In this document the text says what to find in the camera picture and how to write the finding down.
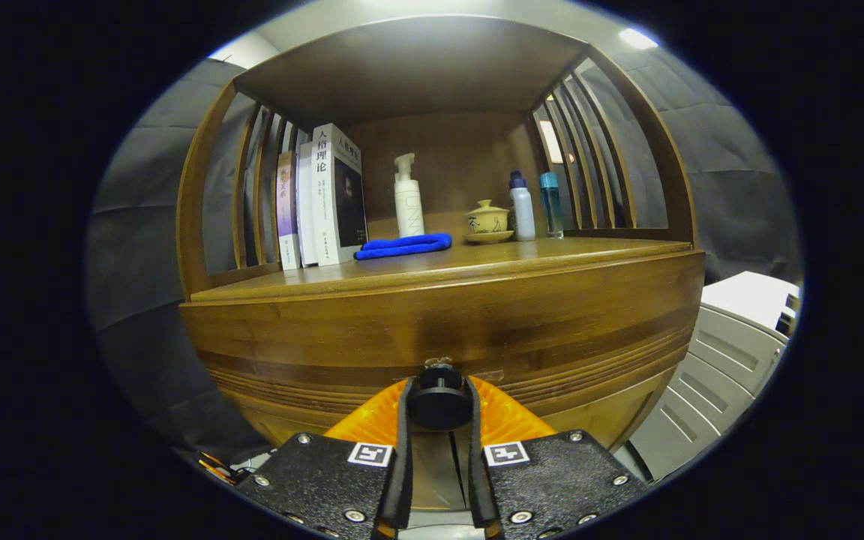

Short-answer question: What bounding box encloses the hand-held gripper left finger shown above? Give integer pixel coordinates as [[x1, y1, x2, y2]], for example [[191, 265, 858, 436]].
[[237, 377, 416, 540]]

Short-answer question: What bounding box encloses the purple book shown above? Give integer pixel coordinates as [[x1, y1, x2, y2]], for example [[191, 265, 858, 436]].
[[276, 151, 302, 272]]

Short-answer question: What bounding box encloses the white pump bottle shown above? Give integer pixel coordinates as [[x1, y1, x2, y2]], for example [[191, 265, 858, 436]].
[[393, 153, 426, 239]]

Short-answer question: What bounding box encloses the rectangular ceiling light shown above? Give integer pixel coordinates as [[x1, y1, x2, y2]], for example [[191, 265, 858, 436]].
[[618, 28, 659, 51]]

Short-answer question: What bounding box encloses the blue folded cloth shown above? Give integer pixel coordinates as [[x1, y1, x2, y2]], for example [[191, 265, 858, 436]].
[[354, 233, 453, 261]]

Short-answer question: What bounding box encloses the wooden cabinet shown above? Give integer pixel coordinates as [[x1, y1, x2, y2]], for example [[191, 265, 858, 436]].
[[175, 13, 706, 518]]

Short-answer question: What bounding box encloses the white appliance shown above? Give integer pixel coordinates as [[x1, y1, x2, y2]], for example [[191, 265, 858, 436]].
[[627, 271, 804, 481]]

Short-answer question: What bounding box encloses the wooden countertop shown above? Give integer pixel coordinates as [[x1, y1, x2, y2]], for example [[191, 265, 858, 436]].
[[190, 210, 695, 305]]

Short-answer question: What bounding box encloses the beige lidded tea cup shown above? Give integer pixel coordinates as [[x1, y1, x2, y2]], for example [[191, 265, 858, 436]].
[[466, 199, 511, 235]]

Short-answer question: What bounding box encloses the white bottle with blue cap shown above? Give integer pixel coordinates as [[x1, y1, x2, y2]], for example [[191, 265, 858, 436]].
[[508, 171, 536, 242]]

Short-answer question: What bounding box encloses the clear blue bottle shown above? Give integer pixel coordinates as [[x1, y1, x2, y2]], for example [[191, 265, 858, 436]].
[[539, 172, 564, 239]]

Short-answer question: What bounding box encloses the thick white book with portrait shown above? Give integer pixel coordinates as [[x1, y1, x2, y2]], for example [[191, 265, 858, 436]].
[[312, 123, 369, 266]]

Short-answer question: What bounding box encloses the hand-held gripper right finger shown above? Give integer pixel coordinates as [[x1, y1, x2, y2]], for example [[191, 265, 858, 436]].
[[464, 375, 650, 540]]

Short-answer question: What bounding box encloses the thin white book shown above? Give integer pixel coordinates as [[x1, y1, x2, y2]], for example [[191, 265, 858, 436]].
[[295, 142, 320, 267]]

